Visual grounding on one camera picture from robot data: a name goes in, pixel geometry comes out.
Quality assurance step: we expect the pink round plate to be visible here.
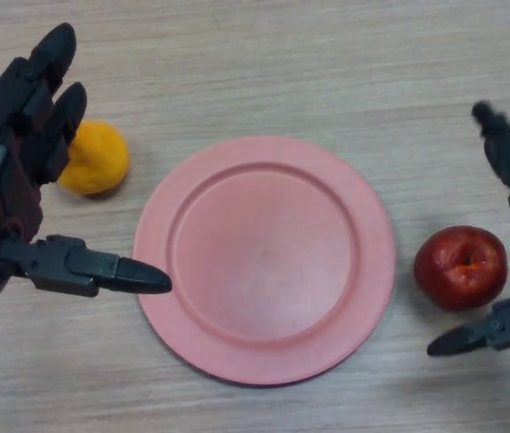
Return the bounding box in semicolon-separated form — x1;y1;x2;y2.
132;134;396;387

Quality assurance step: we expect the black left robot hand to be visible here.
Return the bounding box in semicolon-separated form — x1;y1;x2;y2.
0;22;173;301

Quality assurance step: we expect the yellow pear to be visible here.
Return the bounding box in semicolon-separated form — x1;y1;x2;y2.
58;119;130;196

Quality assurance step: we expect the red apple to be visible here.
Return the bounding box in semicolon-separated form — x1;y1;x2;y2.
413;225;508;312

